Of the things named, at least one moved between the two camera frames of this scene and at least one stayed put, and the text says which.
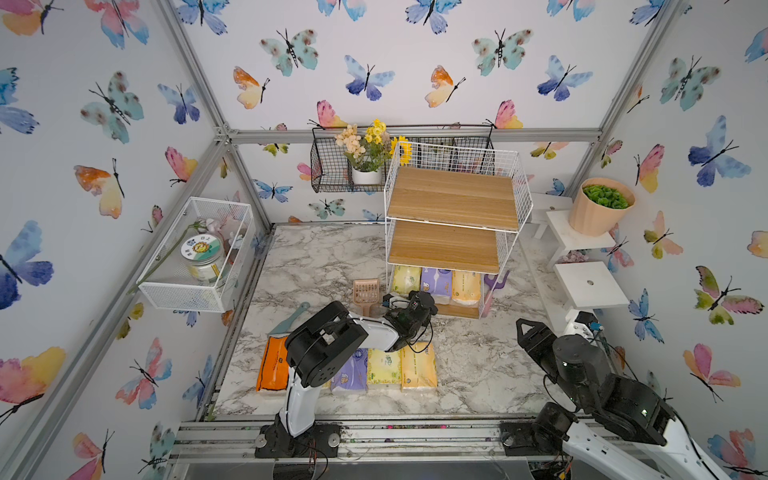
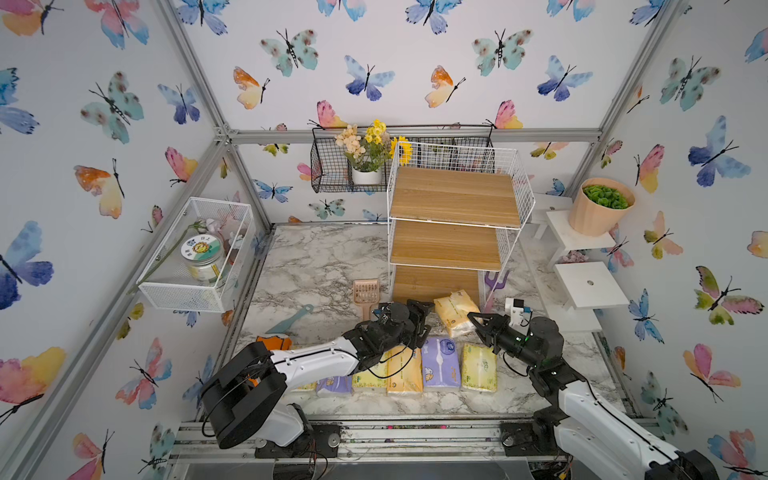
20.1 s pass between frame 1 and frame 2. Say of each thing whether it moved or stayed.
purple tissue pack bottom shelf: moved
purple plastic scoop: stayed
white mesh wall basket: stayed
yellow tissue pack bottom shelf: moved
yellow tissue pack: moved
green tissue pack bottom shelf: moved
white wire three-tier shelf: stayed
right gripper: moved
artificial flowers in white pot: stayed
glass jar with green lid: stayed
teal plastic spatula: stayed
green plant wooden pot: stayed
